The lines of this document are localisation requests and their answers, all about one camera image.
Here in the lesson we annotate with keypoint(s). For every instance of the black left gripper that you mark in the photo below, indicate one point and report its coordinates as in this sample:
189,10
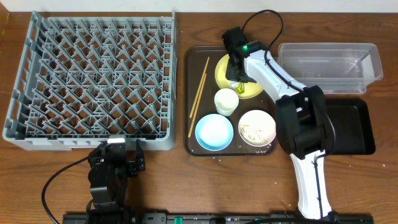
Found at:
123,162

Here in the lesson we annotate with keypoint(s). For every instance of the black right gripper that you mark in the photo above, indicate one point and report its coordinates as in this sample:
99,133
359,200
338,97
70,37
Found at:
230,75

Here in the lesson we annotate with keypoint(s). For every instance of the white tissue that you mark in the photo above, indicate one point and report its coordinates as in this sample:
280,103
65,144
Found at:
233,84

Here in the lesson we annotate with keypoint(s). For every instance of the green yellow snack wrapper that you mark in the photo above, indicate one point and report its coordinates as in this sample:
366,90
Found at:
240,88

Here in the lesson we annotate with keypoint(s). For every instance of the white paper cup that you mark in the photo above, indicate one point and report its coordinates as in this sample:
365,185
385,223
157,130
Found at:
226,101

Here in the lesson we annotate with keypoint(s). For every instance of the pink bowl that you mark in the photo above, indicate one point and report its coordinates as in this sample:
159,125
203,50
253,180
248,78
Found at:
257,128

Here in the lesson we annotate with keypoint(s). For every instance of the light blue bowl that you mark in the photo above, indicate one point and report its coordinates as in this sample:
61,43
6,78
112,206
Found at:
214,132

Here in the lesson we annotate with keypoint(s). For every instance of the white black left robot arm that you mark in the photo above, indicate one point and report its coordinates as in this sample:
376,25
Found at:
110,169

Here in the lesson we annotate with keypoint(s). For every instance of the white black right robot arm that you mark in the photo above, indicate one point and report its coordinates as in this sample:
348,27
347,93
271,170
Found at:
303,128

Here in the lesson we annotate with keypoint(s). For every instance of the yellow round plate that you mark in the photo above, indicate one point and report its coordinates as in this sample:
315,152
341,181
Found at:
251,89

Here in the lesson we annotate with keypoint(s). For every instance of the wooden chopstick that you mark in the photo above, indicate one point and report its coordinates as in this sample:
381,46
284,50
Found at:
196,109
199,88

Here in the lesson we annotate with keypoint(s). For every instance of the dark brown serving tray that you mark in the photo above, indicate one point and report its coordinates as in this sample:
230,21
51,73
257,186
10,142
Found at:
198,59

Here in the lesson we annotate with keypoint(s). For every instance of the grey plastic dish rack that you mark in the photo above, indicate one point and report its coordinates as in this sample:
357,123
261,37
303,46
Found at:
84,80

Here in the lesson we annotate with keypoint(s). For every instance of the clear plastic container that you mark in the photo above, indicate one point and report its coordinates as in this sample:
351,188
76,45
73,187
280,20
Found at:
337,68

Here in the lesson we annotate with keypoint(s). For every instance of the black rectangular bin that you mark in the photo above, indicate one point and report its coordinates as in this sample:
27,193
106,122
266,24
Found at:
352,124

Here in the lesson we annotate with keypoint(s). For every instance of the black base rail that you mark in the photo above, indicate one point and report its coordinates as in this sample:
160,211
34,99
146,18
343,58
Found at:
162,218

